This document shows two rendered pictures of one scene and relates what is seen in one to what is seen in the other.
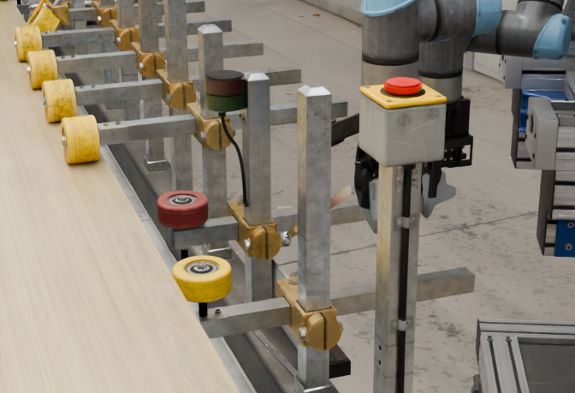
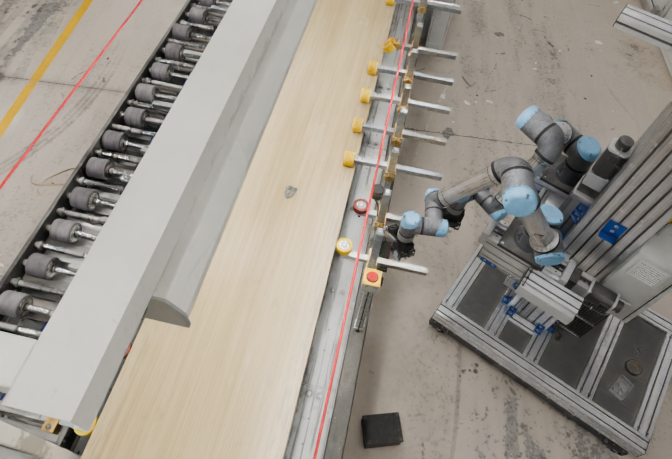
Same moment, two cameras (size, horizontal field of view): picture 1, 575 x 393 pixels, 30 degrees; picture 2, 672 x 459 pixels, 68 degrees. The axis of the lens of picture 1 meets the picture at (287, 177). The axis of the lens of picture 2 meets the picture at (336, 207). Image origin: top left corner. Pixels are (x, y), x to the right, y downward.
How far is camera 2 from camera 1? 1.49 m
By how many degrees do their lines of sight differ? 40
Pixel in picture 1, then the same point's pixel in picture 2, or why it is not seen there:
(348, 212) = not seen: hidden behind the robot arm
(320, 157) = (377, 244)
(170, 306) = (327, 257)
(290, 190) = (499, 91)
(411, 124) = (368, 287)
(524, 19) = (490, 205)
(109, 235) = (332, 213)
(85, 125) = (349, 158)
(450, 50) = (458, 205)
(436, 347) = not seen: hidden behind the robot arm
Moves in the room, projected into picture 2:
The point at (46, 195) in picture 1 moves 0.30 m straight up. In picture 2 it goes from (327, 181) to (331, 142)
